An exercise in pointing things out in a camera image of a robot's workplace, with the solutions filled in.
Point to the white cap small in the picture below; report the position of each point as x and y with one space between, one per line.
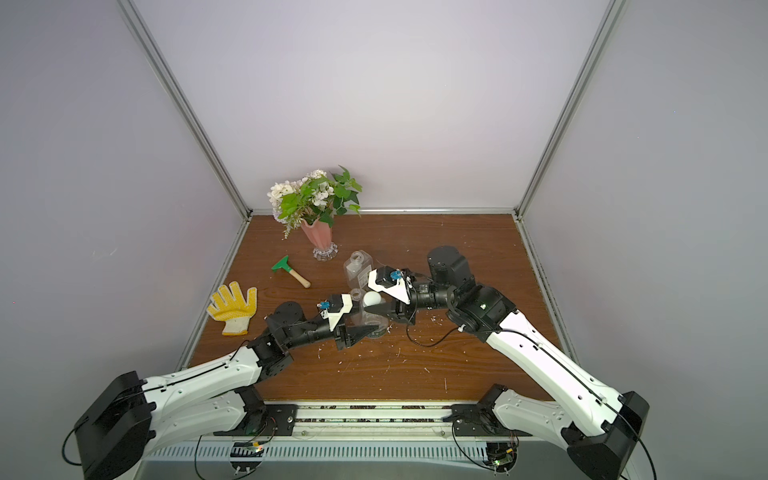
372 298

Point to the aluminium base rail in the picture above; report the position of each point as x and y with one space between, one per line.
372 423

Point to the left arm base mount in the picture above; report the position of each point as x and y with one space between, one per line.
273 419

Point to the pink vase with flowers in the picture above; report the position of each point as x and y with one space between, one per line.
312 203

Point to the round clear bottle front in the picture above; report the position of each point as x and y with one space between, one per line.
379 324

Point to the yellow work glove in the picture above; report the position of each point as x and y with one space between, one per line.
233 307

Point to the square clear bottle with label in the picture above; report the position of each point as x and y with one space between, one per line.
357 269

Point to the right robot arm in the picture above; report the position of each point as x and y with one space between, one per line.
485 313

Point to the green scraper wooden handle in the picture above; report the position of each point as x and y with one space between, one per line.
284 265

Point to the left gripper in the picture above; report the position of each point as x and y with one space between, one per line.
343 340

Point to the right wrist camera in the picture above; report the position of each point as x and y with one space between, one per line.
392 282

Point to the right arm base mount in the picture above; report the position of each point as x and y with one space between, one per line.
477 421

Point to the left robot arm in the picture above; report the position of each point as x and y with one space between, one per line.
134 417

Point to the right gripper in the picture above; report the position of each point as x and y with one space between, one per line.
400 307

